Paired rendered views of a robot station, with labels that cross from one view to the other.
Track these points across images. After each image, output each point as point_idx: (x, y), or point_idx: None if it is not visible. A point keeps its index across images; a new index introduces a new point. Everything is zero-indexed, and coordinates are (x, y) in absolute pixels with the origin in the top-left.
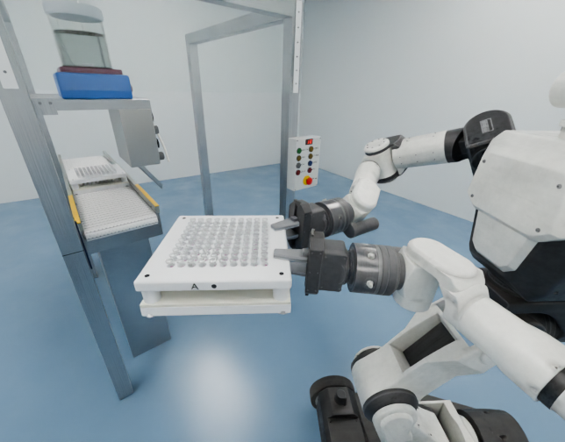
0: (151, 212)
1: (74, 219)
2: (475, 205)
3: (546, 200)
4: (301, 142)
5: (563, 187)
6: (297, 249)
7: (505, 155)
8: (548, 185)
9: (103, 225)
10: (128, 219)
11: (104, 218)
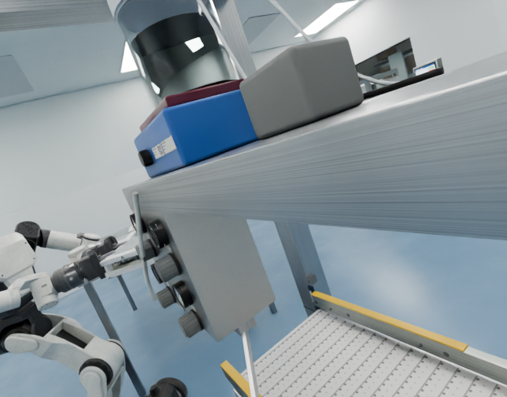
0: (245, 378)
1: (326, 294)
2: (8, 276)
3: (27, 249)
4: None
5: (26, 242)
6: (116, 245)
7: None
8: (23, 245)
9: (301, 324)
10: (274, 347)
11: (315, 337)
